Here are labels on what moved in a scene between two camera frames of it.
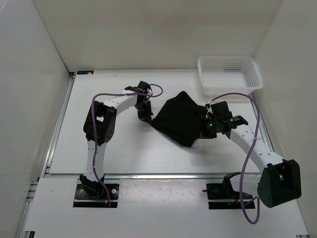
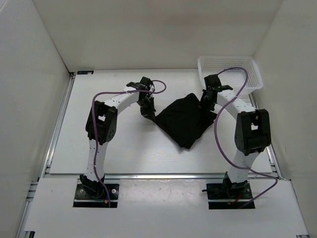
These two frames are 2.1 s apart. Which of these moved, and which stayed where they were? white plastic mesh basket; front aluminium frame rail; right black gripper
Moved: right black gripper
Stayed: front aluminium frame rail; white plastic mesh basket
